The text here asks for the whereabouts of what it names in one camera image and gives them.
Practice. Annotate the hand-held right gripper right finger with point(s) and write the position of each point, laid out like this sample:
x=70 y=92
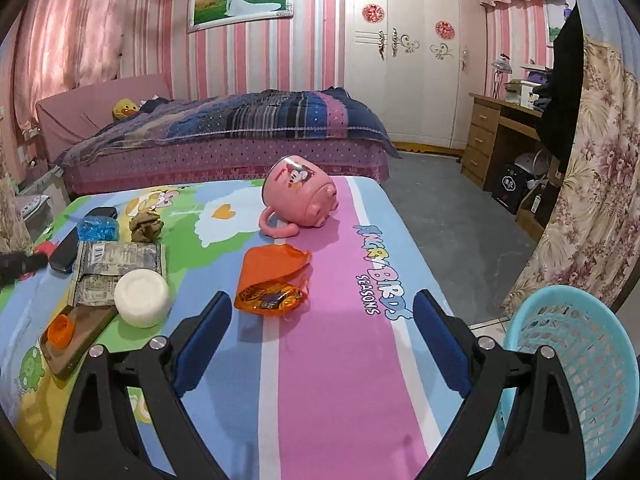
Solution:
x=442 y=345

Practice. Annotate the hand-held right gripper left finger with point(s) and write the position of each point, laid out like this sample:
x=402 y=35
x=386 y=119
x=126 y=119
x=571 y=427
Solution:
x=205 y=345

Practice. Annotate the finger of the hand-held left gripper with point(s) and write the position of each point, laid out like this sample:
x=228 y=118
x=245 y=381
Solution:
x=22 y=266

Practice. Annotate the silver printed snack wrapper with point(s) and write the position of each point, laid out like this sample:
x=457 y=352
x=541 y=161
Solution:
x=92 y=290

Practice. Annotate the orange peel piece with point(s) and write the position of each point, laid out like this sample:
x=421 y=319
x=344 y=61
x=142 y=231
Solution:
x=60 y=331

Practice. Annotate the white round foam piece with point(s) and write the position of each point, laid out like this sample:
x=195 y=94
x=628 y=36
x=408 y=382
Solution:
x=142 y=299

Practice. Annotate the blue plastic bag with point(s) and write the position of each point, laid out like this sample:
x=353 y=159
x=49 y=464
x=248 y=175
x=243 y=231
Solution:
x=97 y=229

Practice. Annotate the orange snack packet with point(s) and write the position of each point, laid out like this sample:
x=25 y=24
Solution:
x=270 y=275

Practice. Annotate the silver barcode snack wrapper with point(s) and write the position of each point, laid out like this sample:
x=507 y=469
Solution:
x=130 y=257

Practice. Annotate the brown paper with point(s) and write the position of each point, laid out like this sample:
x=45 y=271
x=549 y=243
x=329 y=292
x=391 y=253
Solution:
x=146 y=227

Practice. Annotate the blue plastic basket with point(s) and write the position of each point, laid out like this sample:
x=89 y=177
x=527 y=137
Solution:
x=585 y=350

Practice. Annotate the black zip case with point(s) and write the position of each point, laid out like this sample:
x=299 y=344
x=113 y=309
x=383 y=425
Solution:
x=75 y=247

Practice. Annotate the chair with cushion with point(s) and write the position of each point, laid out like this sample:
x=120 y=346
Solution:
x=35 y=205

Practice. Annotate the brown phone case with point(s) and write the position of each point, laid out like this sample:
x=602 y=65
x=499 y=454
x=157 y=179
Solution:
x=75 y=355

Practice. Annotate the cartoon printed tablecloth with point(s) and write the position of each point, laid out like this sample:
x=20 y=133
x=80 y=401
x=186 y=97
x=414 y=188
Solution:
x=325 y=385

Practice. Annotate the brown cardboard box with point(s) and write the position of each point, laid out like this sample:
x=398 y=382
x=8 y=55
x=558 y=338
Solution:
x=537 y=210

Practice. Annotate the black carton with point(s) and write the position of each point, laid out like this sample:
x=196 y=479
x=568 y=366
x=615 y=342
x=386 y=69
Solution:
x=510 y=187

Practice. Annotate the pink bed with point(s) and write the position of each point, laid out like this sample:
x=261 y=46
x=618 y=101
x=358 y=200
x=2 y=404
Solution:
x=200 y=165

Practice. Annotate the pink cartoon mug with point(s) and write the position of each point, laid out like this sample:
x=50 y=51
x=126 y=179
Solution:
x=305 y=190

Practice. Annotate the yellow duck plush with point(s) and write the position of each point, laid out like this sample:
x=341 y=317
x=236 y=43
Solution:
x=125 y=109

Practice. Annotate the white fan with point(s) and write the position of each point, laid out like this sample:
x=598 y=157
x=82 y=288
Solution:
x=530 y=162

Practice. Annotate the wooden desk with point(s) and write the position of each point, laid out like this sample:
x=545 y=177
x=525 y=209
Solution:
x=480 y=135

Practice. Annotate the striped patchwork quilt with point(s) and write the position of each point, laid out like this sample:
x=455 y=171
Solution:
x=250 y=120

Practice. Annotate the pink window curtain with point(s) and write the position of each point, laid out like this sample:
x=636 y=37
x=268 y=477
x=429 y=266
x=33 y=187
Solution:
x=75 y=30

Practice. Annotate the white wardrobe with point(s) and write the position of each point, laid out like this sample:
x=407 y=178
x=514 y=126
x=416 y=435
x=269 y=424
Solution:
x=415 y=90

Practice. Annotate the white box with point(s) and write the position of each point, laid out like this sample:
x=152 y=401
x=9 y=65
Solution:
x=520 y=94

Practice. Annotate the black hanging clothes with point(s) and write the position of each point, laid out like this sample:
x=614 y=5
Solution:
x=562 y=100

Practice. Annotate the purple box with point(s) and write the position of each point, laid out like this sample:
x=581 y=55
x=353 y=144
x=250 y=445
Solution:
x=537 y=76

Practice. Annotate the desk lamp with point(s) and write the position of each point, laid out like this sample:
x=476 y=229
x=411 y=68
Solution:
x=500 y=64

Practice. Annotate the red round paper decal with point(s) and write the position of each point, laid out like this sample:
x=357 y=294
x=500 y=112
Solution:
x=444 y=30
x=372 y=14

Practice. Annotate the framed wedding photo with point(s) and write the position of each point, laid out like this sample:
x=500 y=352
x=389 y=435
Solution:
x=240 y=0

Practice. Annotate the small wall photo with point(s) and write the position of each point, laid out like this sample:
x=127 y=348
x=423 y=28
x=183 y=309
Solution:
x=557 y=22

